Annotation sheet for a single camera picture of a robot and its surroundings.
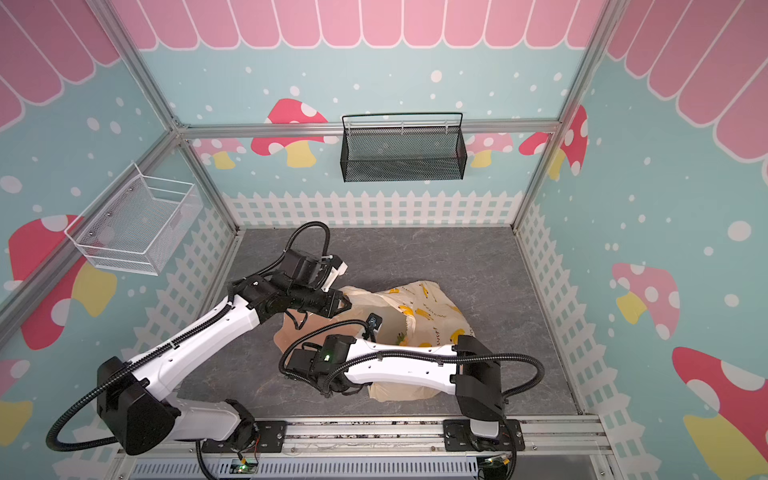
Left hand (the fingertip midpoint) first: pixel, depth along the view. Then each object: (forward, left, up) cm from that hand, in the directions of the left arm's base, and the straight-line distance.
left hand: (348, 311), depth 76 cm
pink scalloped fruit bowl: (-12, +4, +9) cm, 16 cm away
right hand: (-9, -1, -6) cm, 11 cm away
